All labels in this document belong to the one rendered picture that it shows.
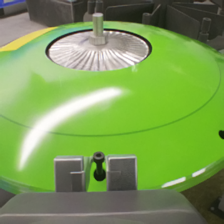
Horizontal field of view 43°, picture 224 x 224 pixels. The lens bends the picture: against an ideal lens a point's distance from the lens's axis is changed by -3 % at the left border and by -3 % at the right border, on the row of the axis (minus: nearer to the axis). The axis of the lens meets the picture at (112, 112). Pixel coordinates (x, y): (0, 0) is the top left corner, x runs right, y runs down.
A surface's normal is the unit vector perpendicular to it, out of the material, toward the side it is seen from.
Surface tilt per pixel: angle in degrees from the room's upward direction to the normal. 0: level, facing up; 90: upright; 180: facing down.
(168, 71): 8
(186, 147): 24
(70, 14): 93
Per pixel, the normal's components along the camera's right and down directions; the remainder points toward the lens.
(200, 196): 0.00, -0.81
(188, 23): -0.93, 0.16
